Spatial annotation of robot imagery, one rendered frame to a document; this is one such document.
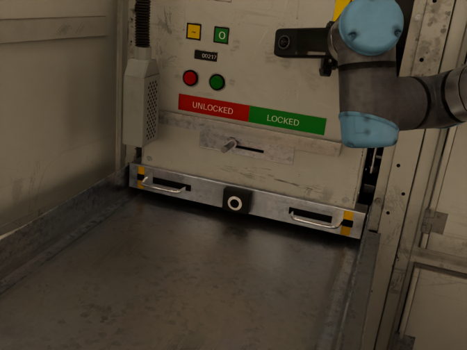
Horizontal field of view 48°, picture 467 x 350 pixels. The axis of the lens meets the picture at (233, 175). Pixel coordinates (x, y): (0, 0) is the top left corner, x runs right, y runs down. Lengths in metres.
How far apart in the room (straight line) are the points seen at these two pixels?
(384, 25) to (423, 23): 0.42
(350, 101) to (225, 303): 0.39
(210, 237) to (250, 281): 0.17
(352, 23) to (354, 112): 0.11
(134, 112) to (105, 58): 0.23
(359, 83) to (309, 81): 0.36
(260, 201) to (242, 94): 0.23
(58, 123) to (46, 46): 0.17
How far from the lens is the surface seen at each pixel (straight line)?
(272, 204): 1.12
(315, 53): 0.86
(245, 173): 1.13
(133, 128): 1.08
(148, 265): 0.97
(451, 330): 1.29
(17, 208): 1.16
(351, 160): 1.07
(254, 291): 0.92
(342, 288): 0.97
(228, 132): 1.07
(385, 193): 1.17
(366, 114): 0.69
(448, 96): 0.76
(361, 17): 0.68
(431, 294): 1.24
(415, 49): 1.10
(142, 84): 1.05
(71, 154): 1.23
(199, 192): 1.17
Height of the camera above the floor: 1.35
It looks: 21 degrees down
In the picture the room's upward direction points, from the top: 6 degrees clockwise
